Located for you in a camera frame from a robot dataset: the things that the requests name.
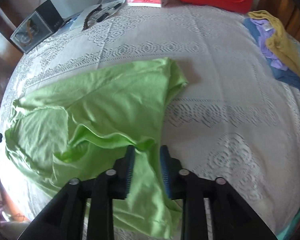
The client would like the light green t-shirt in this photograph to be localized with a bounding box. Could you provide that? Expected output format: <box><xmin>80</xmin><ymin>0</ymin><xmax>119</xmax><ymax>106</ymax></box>
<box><xmin>5</xmin><ymin>58</ymin><xmax>188</xmax><ymax>239</ymax></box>

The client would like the white lace tablecloth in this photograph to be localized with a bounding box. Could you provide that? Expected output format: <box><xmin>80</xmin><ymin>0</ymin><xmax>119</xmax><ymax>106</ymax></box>
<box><xmin>0</xmin><ymin>3</ymin><xmax>300</xmax><ymax>239</ymax></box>

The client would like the teal cloth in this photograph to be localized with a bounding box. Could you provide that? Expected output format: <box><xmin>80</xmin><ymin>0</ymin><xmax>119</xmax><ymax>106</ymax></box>
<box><xmin>276</xmin><ymin>208</ymin><xmax>300</xmax><ymax>240</ymax></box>

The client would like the black coffee cup gift box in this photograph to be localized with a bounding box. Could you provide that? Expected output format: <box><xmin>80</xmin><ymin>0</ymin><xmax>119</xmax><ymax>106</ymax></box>
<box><xmin>10</xmin><ymin>0</ymin><xmax>64</xmax><ymax>54</ymax></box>

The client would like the blue garment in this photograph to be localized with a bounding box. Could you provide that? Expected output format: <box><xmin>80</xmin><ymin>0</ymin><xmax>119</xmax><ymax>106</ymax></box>
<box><xmin>243</xmin><ymin>18</ymin><xmax>300</xmax><ymax>91</ymax></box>

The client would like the black marker pen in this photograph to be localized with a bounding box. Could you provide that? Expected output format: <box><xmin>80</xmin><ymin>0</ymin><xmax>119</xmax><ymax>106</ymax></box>
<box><xmin>96</xmin><ymin>3</ymin><xmax>122</xmax><ymax>23</ymax></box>

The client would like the mustard yellow garment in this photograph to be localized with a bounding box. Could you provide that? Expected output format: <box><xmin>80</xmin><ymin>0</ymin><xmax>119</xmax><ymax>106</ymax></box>
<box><xmin>248</xmin><ymin>10</ymin><xmax>300</xmax><ymax>77</ymax></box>

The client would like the purple garment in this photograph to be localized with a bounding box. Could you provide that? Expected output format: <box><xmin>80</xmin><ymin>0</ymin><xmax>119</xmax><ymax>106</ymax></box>
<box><xmin>252</xmin><ymin>17</ymin><xmax>289</xmax><ymax>72</ymax></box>

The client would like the brown beaded bracelet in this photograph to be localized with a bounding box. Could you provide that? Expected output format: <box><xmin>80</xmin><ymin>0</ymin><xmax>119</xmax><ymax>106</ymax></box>
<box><xmin>82</xmin><ymin>4</ymin><xmax>103</xmax><ymax>32</ymax></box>

